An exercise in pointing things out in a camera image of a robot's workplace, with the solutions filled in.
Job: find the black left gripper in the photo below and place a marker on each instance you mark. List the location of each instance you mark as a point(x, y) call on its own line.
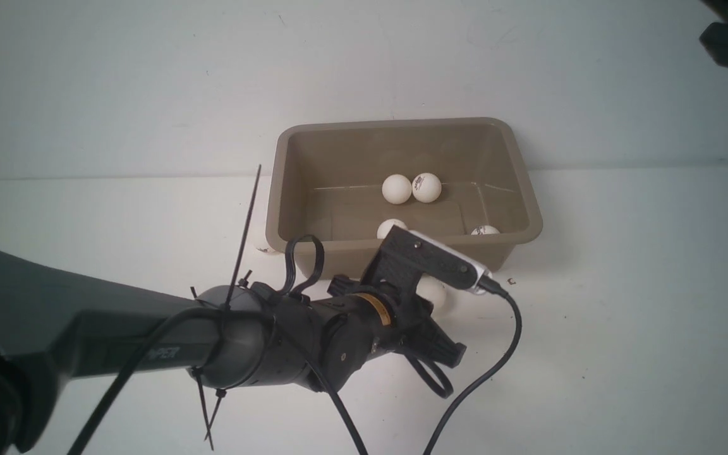
point(394, 320)

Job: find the white ping-pong ball with logo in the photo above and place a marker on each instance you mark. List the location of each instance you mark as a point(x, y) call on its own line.
point(426, 187)

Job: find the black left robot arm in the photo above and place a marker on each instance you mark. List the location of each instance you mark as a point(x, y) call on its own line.
point(58, 326)

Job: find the tan plastic storage bin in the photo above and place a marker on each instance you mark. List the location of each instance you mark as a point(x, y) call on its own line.
point(460, 181)

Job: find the white ball beside bin corner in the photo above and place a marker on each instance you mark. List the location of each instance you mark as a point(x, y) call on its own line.
point(260, 242)

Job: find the black cable tie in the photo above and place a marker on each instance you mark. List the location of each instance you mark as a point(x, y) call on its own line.
point(244, 234)

